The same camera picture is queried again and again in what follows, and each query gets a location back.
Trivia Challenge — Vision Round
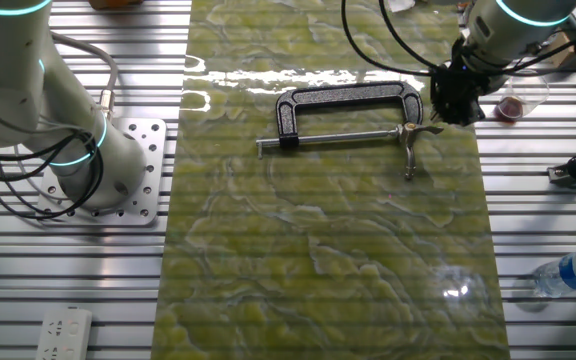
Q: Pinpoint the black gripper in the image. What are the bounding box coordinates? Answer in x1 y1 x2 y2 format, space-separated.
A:
430 62 487 127

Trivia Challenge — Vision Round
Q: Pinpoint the silver tap handle with screw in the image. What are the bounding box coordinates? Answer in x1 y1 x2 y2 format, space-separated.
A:
255 121 445 181

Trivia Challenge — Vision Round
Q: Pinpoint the clear plastic water bottle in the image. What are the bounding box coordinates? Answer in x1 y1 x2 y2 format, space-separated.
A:
531 246 576 300

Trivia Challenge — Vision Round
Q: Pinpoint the glass cup with red liquid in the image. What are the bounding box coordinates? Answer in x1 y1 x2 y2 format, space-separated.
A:
492 69 552 124

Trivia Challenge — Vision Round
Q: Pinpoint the white crumpled tissue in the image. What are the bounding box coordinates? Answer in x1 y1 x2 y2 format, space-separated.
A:
386 0 417 14

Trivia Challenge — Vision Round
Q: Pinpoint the tan cardboard piece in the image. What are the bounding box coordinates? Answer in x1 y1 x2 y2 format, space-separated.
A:
537 30 576 70

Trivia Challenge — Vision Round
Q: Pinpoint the green marble pattern mat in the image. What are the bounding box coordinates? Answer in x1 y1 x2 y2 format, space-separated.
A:
150 0 512 360

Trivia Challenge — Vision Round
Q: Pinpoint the white power strip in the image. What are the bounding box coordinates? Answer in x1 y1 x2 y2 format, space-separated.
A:
34 306 94 360

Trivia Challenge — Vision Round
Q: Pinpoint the black cable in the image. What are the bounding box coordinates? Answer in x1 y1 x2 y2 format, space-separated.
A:
0 130 94 182
378 0 447 70
340 0 439 78
0 130 106 222

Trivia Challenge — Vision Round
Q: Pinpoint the black C-clamp frame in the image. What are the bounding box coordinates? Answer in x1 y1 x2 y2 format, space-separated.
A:
275 80 424 149

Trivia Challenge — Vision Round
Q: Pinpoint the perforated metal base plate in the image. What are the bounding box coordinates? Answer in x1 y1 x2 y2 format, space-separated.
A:
36 117 168 227

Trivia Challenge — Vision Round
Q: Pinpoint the grey cable with metal connector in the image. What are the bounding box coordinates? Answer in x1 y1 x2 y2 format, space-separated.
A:
50 32 119 122

